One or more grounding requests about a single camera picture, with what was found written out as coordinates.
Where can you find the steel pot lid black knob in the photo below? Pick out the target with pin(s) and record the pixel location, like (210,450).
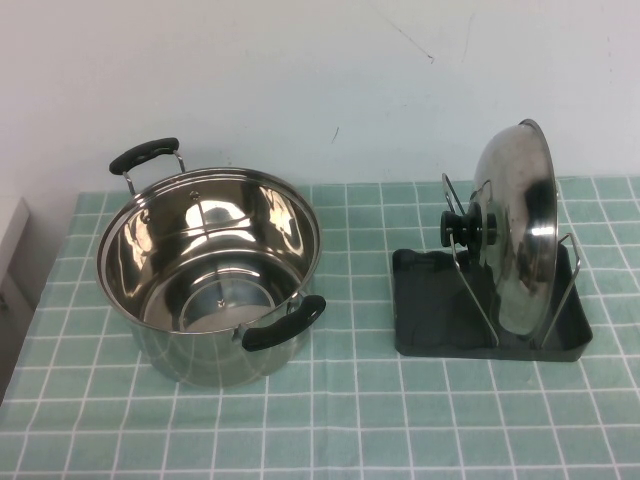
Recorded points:
(520,240)

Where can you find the green white checked tablecloth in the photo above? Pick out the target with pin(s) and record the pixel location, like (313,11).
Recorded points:
(350,425)

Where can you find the white grey box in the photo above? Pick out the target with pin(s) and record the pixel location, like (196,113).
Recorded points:
(12,225)

